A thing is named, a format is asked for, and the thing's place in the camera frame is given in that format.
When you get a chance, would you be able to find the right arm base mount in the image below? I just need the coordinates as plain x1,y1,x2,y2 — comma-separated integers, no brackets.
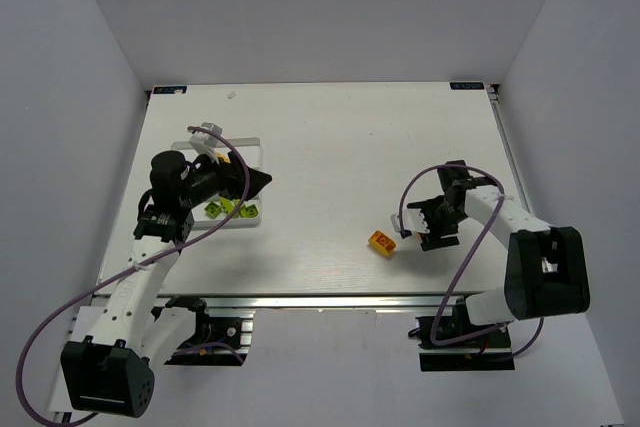
407,317,515,373

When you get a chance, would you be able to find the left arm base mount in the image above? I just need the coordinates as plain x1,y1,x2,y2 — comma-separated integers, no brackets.
166,310,253,367

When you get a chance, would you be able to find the small dark green lego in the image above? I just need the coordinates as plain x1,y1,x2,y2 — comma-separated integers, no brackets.
204,201,222,219

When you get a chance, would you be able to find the left blue label sticker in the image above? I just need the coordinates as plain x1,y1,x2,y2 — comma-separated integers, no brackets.
152,85,187,95

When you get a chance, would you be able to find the long orange lego brick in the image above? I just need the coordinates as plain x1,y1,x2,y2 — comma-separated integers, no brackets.
216,153,230,163

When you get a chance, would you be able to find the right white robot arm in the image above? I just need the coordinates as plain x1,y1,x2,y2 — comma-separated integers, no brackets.
392,161,591,327

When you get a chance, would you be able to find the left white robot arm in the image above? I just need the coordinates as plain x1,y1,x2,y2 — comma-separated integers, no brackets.
60,150,272,418

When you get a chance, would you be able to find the right blue label sticker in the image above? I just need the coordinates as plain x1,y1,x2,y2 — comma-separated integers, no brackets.
449,81,485,90

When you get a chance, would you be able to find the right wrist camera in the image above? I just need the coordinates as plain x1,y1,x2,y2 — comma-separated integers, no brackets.
390,208,430,239

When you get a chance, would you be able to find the white compartment tray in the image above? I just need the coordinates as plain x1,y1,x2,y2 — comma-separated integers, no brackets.
171,137,263,231

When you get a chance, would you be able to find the orange curved lego brick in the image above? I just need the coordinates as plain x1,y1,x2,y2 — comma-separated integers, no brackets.
368,230,397,258

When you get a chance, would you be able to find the blue label sticker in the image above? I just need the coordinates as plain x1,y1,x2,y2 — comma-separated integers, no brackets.
449,81,485,90
152,85,187,95

